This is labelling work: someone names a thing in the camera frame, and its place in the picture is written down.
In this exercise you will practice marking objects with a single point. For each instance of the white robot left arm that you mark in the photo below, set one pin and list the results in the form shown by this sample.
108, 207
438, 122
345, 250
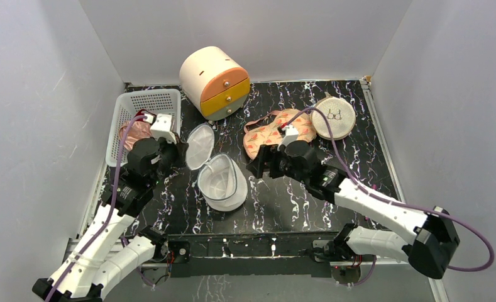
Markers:
88, 274

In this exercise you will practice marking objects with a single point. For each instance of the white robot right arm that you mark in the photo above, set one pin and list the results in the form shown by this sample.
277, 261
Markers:
425, 241

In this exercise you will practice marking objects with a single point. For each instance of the white mesh laundry bag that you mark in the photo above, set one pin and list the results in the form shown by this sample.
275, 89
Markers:
220, 179

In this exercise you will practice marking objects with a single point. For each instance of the red bra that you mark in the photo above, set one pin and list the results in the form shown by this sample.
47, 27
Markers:
141, 113

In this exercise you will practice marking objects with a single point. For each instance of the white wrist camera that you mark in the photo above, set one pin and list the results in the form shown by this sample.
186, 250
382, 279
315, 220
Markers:
161, 126
289, 134

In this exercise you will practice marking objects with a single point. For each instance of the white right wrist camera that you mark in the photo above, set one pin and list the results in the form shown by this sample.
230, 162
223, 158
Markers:
289, 134

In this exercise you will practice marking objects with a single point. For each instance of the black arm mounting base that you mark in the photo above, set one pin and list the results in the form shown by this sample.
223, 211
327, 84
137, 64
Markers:
258, 254

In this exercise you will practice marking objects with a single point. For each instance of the white plastic basket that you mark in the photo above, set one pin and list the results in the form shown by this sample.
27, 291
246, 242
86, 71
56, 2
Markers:
155, 101

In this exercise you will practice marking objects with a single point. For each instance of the cream round drawer cabinet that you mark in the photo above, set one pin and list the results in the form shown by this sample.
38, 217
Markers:
214, 83

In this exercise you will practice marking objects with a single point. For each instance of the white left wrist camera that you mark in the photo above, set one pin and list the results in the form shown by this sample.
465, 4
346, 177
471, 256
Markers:
161, 126

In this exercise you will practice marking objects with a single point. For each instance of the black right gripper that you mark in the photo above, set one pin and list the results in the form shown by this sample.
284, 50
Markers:
260, 158

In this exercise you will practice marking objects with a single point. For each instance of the floral peach bra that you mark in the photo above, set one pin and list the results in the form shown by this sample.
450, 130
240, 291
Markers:
264, 131

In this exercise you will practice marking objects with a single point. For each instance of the round beige mesh pouch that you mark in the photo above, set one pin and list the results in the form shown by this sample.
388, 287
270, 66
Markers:
337, 117

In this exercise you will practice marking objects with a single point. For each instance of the pink bra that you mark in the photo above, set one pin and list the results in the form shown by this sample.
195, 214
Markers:
139, 130

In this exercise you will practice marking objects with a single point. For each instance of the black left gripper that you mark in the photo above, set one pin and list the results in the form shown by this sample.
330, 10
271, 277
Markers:
180, 149

